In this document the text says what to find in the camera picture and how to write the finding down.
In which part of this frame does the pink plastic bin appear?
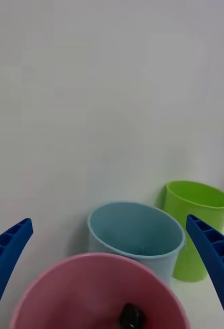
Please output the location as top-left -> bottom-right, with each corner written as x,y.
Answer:
8,252 -> 191,329

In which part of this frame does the pale blue plastic bin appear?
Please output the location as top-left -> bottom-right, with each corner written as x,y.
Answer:
87,202 -> 186,288

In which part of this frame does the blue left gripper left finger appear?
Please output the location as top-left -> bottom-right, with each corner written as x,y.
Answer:
0,217 -> 34,329

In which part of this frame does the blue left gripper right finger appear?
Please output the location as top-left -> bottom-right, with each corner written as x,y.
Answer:
185,214 -> 224,329

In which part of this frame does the green plastic bin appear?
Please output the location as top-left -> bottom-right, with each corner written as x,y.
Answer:
163,180 -> 224,283

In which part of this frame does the small clear bottle black label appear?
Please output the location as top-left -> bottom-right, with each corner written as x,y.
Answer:
118,303 -> 146,329

